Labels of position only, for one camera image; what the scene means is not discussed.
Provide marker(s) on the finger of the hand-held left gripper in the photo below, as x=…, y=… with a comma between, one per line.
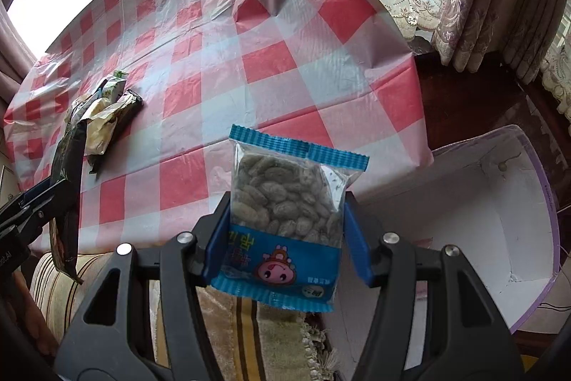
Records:
x=31, y=220
x=35, y=194

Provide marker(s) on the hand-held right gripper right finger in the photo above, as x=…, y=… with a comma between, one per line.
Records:
x=357, y=247

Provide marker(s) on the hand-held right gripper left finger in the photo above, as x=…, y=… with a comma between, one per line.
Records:
x=216, y=247

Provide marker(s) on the blue pig-print snack packet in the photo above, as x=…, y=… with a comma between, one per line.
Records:
x=285, y=193

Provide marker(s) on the white box with purple rim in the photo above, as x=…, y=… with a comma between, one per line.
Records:
x=468, y=207

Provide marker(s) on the long black gold-label packet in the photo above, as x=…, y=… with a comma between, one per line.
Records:
x=131, y=106

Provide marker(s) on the white black patterned snack packet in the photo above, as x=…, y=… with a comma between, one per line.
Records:
x=113, y=88

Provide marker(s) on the person's left forearm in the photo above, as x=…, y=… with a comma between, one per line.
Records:
x=35, y=318

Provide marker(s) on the striped cushion with fringe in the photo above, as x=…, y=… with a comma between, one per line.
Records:
x=250, y=341

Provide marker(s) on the pink side drape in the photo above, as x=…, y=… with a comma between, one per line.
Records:
x=13, y=59

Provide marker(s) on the red white checked tablecloth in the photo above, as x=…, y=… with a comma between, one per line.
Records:
x=267, y=50

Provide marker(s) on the short scalloped lace curtain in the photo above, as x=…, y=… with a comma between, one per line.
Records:
x=557, y=82

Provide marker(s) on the plain pleated pink drape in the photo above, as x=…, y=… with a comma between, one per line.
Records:
x=531, y=6

